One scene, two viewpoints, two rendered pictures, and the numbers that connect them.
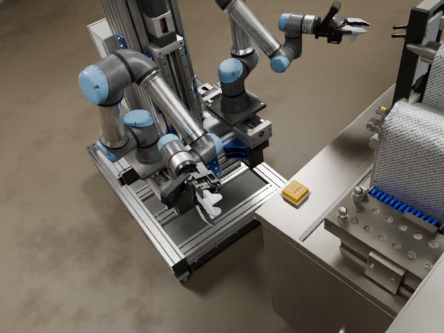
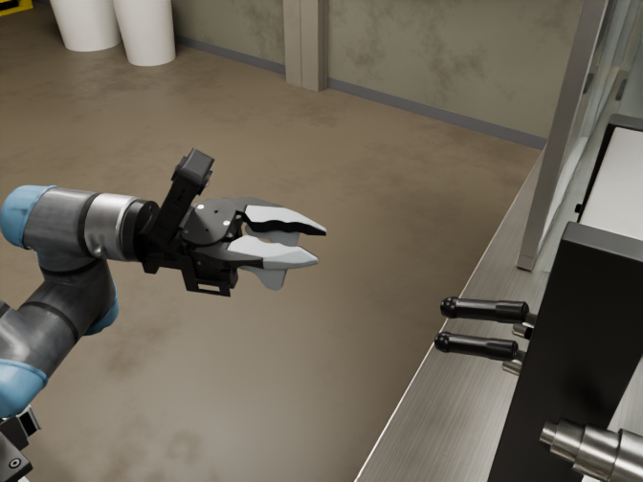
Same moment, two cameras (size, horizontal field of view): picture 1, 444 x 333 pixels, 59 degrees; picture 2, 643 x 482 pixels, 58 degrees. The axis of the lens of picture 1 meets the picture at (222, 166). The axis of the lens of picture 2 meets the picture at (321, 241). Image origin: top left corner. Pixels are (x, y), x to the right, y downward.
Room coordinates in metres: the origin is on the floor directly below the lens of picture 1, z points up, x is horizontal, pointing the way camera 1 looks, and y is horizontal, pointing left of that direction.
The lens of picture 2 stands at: (0.92, -0.46, 1.60)
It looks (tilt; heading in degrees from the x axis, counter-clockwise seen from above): 36 degrees down; 335
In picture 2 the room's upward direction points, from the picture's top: straight up
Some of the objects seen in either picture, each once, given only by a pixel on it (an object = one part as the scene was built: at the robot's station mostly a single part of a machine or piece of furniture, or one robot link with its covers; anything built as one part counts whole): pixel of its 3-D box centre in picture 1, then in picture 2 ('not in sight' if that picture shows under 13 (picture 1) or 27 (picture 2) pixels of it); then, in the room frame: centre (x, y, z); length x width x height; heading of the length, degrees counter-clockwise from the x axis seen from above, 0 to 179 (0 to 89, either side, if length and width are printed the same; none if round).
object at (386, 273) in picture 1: (383, 273); not in sight; (0.50, -0.39, 0.96); 0.10 x 0.03 x 0.11; 35
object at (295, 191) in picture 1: (295, 191); not in sight; (0.90, -0.24, 0.91); 0.07 x 0.07 x 0.02; 35
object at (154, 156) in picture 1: (148, 145); not in sight; (1.38, 0.31, 0.87); 0.15 x 0.15 x 0.10
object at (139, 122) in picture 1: (139, 127); not in sight; (1.38, 0.31, 0.98); 0.13 x 0.12 x 0.14; 127
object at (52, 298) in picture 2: (292, 46); (74, 295); (1.54, -0.42, 1.12); 0.11 x 0.08 x 0.11; 143
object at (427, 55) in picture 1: (435, 53); not in sight; (0.97, -0.70, 1.33); 0.06 x 0.06 x 0.06; 35
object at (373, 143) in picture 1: (378, 157); not in sight; (0.86, -0.51, 1.05); 0.06 x 0.05 x 0.31; 35
